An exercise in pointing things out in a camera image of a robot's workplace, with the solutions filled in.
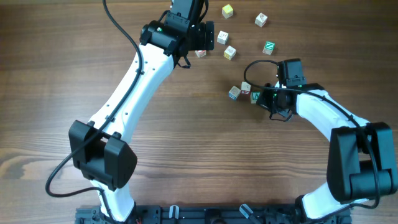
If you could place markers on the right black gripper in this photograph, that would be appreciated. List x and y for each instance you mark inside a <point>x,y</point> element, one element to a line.
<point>263,101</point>

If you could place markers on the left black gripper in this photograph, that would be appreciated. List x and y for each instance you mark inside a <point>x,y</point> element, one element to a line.
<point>204,39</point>

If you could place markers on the green letter A block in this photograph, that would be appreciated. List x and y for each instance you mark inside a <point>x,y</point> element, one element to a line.
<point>254,96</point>

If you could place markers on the red edged wooden block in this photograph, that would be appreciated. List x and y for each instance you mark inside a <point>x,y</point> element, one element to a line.
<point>245,88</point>

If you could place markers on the blue edged picture block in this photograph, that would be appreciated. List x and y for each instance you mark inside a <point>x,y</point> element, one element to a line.
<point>234,93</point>

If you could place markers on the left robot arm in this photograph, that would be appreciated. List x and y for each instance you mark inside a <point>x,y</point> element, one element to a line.
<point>100,148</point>

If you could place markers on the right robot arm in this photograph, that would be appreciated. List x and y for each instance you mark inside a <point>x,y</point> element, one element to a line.
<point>361,165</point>

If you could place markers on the red letter Y block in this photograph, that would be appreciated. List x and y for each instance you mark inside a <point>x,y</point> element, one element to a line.
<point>200,53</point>

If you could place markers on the yellow top block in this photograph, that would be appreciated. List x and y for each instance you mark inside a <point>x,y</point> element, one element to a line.
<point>227,11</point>

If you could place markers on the wooden picture block centre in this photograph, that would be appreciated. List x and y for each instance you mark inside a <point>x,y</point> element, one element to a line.
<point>222,37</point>

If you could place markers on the green letter N block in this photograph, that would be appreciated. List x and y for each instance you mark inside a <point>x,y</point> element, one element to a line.
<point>268,48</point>

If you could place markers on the yellow edged picture block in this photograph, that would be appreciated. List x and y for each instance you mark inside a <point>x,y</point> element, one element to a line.
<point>230,52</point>

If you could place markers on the brown picture block far right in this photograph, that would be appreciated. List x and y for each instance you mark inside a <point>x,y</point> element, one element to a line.
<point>261,19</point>

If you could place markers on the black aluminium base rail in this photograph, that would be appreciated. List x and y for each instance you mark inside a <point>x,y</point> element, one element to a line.
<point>279,214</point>

